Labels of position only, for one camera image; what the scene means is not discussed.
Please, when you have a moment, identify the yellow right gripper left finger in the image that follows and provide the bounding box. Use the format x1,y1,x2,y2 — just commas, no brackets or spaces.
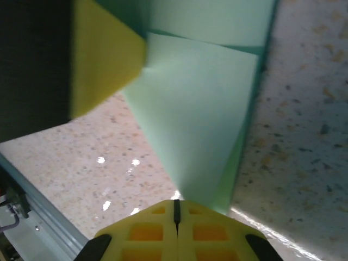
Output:
78,200,179,261

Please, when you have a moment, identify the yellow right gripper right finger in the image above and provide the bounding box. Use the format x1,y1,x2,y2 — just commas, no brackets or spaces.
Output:
176,200,281,261

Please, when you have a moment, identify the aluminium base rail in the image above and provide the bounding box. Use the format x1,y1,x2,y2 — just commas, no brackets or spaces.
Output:
0,153,92,261

